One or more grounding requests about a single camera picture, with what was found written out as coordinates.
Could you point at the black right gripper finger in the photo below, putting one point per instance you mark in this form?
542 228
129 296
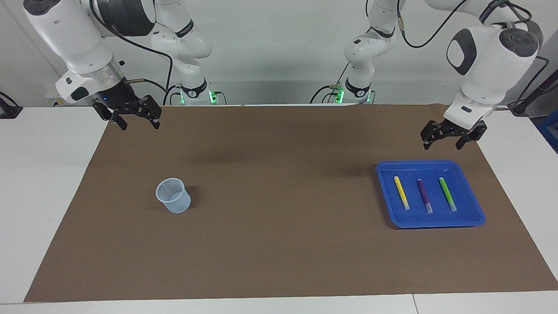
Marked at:
111 115
151 109

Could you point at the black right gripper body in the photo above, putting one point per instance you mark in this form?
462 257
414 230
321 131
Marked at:
117 97

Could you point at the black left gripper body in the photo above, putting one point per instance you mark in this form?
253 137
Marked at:
455 128

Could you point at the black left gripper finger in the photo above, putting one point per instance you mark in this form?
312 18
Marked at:
429 133
473 135

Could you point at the purple pen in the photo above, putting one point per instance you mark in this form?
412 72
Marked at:
423 195

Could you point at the green pen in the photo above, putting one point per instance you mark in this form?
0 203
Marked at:
447 194

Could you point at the yellow pen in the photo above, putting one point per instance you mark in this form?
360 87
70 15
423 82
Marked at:
402 192

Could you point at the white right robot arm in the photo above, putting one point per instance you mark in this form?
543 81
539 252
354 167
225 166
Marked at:
74 39

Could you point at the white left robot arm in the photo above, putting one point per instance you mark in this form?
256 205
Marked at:
484 65

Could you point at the blue plastic tray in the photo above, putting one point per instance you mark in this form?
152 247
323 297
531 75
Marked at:
429 218

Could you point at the white power strip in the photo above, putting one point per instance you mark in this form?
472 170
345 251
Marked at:
56 101

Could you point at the black stand with pole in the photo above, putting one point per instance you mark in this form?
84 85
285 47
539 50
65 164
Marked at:
529 100

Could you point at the blue crate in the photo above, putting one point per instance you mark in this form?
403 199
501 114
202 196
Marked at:
550 131

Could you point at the translucent plastic cup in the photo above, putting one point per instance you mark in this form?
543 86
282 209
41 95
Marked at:
176 203

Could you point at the black stand foot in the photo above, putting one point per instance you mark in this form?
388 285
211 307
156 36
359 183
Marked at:
8 111

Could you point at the brown table mat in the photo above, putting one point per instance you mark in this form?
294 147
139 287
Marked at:
279 253

